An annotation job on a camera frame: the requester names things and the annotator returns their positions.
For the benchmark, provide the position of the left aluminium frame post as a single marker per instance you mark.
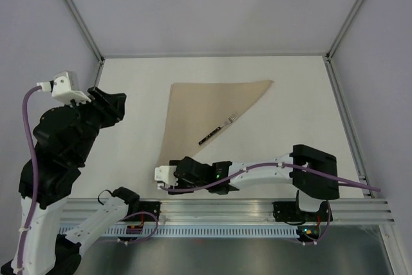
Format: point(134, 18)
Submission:
point(83, 28)

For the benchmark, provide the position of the white slotted cable duct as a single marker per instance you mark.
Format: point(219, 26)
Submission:
point(201, 231)

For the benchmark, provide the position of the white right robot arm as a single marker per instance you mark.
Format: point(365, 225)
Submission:
point(312, 172)

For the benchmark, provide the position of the right aluminium frame post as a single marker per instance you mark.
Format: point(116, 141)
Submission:
point(354, 10)

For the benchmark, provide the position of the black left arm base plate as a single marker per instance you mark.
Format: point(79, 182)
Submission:
point(140, 211)

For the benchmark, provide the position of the aluminium frame post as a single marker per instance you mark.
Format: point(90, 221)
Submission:
point(354, 10)
point(83, 28)

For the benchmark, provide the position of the silver fork black handle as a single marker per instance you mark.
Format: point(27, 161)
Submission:
point(227, 122)

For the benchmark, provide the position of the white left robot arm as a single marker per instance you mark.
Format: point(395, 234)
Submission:
point(59, 146)

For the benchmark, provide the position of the aluminium mounting rail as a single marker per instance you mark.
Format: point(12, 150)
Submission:
point(348, 211)

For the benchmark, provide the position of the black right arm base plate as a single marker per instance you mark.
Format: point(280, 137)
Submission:
point(288, 212)

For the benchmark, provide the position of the beige cloth napkin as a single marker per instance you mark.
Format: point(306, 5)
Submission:
point(194, 109)

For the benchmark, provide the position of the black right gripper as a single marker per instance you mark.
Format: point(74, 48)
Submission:
point(177, 191)

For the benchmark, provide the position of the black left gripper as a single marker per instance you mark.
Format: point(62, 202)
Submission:
point(112, 105)

